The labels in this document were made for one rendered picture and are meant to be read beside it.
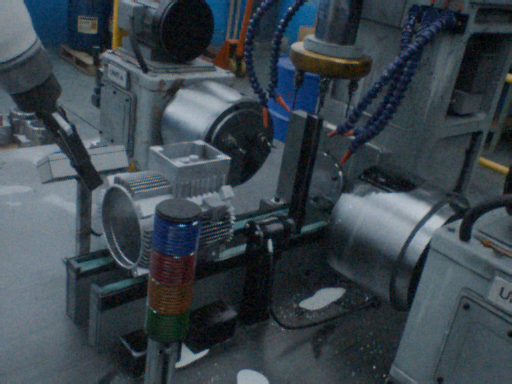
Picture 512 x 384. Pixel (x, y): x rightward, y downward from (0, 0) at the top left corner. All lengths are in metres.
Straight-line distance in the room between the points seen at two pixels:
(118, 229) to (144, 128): 0.49
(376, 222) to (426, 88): 0.41
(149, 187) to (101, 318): 0.25
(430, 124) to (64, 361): 0.91
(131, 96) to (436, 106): 0.80
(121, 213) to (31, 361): 0.31
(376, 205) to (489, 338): 0.30
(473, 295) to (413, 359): 0.19
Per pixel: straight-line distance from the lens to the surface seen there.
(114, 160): 1.26
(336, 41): 1.23
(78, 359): 1.13
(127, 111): 1.63
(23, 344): 1.17
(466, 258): 0.94
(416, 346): 1.05
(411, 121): 1.39
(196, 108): 1.45
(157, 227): 0.72
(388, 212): 1.06
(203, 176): 1.07
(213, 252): 1.12
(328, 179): 1.39
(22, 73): 0.92
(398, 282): 1.06
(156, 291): 0.76
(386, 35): 1.43
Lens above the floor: 1.55
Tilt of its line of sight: 24 degrees down
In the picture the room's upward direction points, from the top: 9 degrees clockwise
